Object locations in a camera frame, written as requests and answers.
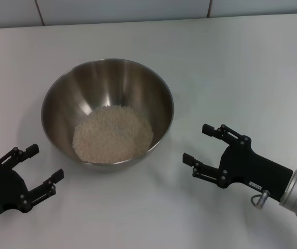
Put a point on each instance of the stainless steel mixing bowl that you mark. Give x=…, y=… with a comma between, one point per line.
x=107, y=88

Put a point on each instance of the white uncooked rice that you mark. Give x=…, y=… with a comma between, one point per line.
x=112, y=135

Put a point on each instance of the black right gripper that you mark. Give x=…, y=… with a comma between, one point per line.
x=252, y=168

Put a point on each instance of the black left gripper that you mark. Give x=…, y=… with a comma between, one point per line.
x=5, y=189

